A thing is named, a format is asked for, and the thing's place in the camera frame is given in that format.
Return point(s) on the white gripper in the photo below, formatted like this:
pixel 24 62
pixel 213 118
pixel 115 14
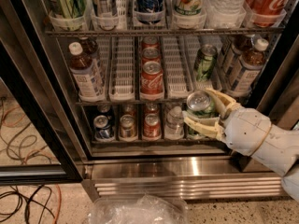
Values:
pixel 248 131

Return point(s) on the green can shelf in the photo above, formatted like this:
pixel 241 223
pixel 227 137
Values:
pixel 193 134
pixel 205 61
pixel 201 105

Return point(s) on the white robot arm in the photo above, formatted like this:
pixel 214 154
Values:
pixel 279 152

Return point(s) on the green can bottom shelf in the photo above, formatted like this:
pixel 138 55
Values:
pixel 193 134

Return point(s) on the water bottle bottom shelf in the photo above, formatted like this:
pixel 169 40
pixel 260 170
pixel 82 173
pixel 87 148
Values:
pixel 174 124

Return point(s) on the steel fridge base grille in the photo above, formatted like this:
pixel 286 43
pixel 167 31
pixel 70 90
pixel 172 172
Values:
pixel 188 178

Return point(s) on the red can bottom shelf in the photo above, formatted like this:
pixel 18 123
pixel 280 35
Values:
pixel 152 126

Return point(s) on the front red cola can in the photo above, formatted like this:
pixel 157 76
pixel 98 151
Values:
pixel 152 78

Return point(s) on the red cola can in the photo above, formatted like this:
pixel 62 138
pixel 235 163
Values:
pixel 150 42
pixel 152 78
pixel 151 55

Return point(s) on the right glass fridge door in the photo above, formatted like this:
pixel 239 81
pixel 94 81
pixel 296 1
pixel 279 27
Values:
pixel 278 85

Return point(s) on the glass fridge door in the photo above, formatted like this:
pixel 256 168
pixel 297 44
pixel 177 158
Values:
pixel 278 85
pixel 34 71

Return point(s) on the gold can bottom shelf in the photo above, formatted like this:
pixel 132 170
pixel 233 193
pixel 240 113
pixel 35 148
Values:
pixel 127 128

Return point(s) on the blue can bottom shelf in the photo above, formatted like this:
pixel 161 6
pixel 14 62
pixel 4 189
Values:
pixel 103 128

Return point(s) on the red cola bottle top shelf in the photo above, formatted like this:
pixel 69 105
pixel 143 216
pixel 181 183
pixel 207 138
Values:
pixel 265 13

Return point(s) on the silver can top shelf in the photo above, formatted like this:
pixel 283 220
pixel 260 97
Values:
pixel 105 8

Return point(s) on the left glass fridge door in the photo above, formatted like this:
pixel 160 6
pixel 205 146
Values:
pixel 34 71

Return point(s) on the right rear tea bottle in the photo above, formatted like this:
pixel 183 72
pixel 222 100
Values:
pixel 238 45

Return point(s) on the tea bottle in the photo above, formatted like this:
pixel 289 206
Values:
pixel 238 45
pixel 86 73
pixel 248 66
pixel 90 46

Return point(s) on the right front tea bottle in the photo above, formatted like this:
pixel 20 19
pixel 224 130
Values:
pixel 248 66

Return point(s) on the empty white glide tray right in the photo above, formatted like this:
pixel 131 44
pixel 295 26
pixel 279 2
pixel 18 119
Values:
pixel 176 70

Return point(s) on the clear plastic bin with bag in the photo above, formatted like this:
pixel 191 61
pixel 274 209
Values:
pixel 147 209

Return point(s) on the left front tea bottle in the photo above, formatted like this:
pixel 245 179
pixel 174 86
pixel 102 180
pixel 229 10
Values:
pixel 86 73

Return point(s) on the left rear tea bottle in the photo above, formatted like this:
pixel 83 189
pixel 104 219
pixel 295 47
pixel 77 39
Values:
pixel 90 46

